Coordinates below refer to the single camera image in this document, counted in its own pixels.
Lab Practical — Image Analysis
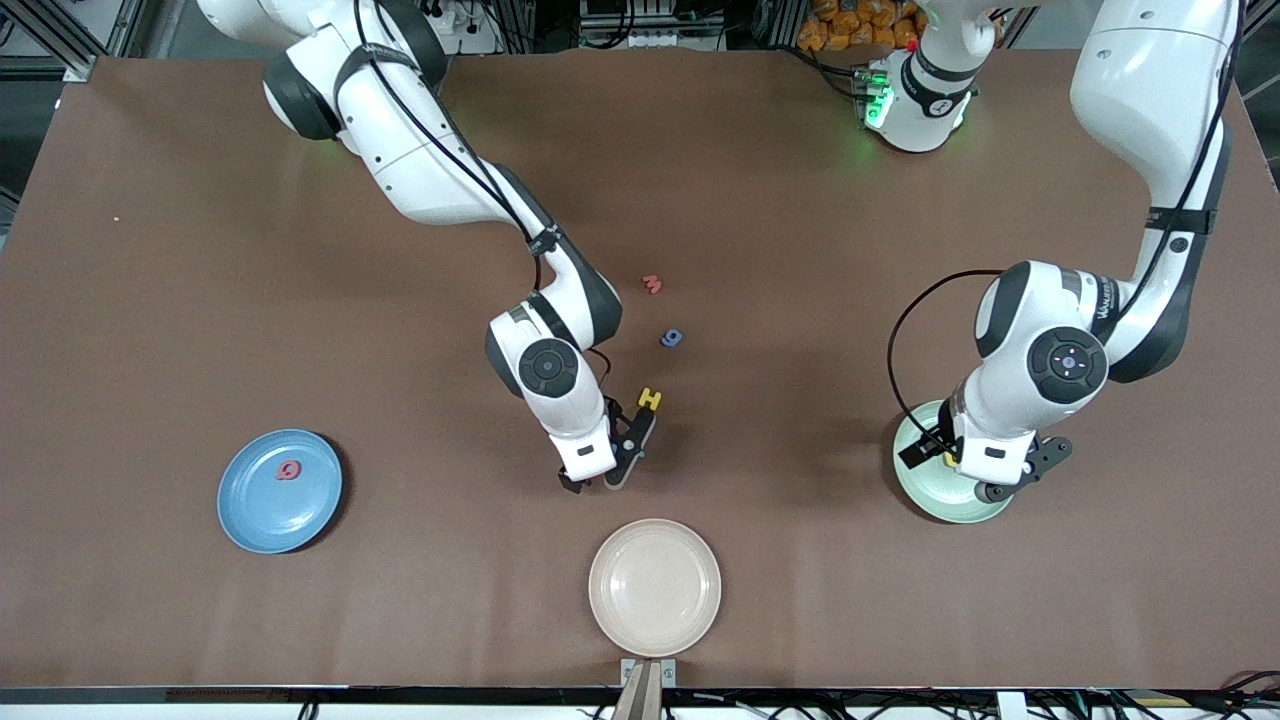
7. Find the bag of orange fruit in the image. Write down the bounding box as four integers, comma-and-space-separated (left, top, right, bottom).
797, 0, 926, 53

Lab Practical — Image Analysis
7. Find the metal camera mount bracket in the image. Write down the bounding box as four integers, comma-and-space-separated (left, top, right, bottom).
612, 657, 678, 720

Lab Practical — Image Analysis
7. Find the grey electronics rack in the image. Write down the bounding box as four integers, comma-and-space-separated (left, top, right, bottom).
578, 0, 726, 49

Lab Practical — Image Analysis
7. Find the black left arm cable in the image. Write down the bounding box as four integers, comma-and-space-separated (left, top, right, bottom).
886, 0, 1246, 451

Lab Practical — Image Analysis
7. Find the beige plate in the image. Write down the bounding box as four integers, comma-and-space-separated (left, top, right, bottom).
588, 518, 723, 659

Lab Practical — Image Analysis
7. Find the blue plate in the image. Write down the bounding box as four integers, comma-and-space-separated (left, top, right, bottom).
216, 428, 344, 556

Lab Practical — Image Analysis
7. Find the brown table cover sheet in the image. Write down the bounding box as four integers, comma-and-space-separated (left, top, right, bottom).
0, 48, 1280, 693

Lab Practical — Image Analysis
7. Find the white power strip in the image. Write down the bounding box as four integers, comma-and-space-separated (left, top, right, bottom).
420, 0, 471, 41

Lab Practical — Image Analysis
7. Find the aluminium frame post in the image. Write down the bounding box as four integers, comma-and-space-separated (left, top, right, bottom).
1235, 0, 1280, 71
0, 0, 151, 83

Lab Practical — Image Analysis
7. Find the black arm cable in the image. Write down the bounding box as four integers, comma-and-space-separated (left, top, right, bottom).
886, 0, 1246, 451
350, 0, 616, 406

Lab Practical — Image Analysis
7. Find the green plate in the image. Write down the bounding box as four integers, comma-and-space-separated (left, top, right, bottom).
892, 399, 1021, 525

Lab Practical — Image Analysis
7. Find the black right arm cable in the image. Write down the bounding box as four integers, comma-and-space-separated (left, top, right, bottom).
350, 0, 616, 406

